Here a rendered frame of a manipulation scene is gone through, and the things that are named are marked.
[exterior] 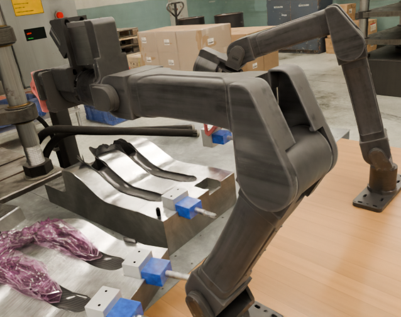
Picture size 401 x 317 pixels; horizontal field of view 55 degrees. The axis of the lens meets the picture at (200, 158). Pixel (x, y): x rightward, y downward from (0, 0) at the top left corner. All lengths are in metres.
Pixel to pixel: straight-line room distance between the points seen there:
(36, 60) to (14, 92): 0.22
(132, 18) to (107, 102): 8.07
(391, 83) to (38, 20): 3.96
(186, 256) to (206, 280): 0.31
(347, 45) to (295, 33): 0.12
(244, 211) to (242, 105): 0.13
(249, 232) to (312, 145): 0.13
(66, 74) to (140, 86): 0.17
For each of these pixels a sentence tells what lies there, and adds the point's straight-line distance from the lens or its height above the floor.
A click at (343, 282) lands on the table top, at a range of 0.79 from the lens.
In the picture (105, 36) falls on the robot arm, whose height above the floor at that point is 1.28.
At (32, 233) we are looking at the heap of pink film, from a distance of 0.88.
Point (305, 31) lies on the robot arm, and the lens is 0.94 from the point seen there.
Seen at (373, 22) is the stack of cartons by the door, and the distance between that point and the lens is 7.53.
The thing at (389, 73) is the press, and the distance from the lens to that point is 4.83.
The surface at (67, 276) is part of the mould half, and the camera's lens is 0.78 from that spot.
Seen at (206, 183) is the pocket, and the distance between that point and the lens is 0.97.
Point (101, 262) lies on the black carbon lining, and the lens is 0.81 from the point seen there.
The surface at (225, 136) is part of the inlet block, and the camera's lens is 1.08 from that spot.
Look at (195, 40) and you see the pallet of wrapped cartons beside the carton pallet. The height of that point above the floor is 0.81.
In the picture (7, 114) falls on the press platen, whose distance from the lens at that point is 1.41.
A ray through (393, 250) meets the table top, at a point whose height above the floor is 0.80.
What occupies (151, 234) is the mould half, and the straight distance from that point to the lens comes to 0.87.
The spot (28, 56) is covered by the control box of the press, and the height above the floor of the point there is 1.18.
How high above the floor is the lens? 1.32
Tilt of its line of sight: 23 degrees down
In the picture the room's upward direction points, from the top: 7 degrees counter-clockwise
